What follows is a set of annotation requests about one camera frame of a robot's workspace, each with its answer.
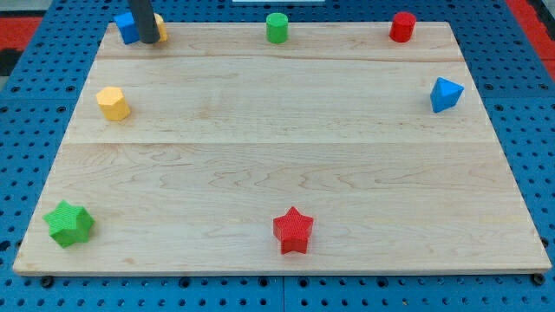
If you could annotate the red cylinder block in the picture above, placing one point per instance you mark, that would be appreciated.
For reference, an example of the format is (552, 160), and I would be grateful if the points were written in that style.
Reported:
(402, 26)

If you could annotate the red star block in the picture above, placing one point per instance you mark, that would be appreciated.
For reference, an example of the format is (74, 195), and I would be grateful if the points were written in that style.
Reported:
(293, 231)

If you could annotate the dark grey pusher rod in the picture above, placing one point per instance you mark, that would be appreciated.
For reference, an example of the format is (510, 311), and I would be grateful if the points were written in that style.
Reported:
(144, 19)

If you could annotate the yellow heart block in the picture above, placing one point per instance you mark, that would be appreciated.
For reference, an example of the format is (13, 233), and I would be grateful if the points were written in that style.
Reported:
(161, 27)

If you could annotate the green cylinder block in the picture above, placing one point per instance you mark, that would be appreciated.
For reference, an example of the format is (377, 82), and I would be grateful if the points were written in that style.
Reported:
(277, 27)

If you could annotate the blue cube block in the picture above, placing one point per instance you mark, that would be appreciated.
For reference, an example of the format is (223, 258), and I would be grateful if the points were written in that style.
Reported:
(126, 25)

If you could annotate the yellow hexagon block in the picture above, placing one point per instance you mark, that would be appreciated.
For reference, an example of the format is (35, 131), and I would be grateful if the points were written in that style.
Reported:
(112, 103)

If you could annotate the green star block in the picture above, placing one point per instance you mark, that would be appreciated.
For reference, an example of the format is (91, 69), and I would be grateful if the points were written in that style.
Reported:
(69, 224)

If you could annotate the light wooden board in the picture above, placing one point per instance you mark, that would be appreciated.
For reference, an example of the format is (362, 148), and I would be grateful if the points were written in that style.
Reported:
(228, 131)

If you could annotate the blue triangle block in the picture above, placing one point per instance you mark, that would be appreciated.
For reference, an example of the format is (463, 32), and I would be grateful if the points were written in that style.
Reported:
(445, 94)

